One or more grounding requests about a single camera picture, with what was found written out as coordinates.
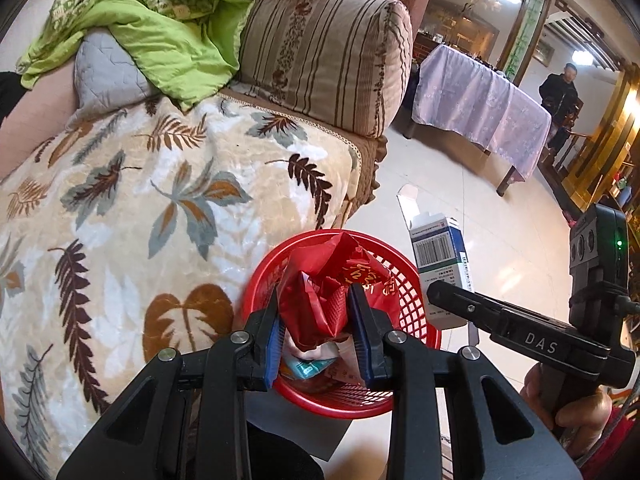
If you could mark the striped sofa cushion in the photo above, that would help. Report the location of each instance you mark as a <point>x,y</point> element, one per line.
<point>320,60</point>

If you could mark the green wall hanging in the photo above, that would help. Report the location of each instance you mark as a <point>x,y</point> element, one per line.
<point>522,35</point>

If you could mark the red wrapper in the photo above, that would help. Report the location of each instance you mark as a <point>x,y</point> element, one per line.
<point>320,305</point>

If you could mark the grey quilted pillow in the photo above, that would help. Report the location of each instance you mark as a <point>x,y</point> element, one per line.
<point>105,75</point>

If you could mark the wooden table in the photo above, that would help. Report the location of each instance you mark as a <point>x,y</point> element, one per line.
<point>507,180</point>

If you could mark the lilac tablecloth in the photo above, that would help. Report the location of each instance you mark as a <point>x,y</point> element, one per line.
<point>475,105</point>

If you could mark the person's right hand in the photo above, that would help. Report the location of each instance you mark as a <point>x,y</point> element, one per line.
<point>580,415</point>

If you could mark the person's dark trouser leg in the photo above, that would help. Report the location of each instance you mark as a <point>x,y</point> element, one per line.
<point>280,460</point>

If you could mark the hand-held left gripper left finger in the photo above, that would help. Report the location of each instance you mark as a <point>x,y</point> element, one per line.
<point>272,355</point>

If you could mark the leaf print blanket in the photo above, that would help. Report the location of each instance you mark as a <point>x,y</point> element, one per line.
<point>125,240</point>

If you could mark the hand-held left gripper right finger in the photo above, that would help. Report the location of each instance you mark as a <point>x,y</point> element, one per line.
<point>361,345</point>

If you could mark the red plastic basket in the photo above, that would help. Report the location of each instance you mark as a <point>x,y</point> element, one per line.
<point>405,285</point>

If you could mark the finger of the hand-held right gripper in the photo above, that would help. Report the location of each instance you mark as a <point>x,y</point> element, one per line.
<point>465,305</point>

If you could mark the blue and white medicine box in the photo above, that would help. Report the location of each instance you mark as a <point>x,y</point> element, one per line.
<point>440,255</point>

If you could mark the light blue tissue packet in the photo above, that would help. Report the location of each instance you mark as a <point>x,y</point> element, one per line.
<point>307,370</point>

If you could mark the green quilt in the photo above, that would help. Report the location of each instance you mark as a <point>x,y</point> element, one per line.
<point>165,45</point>

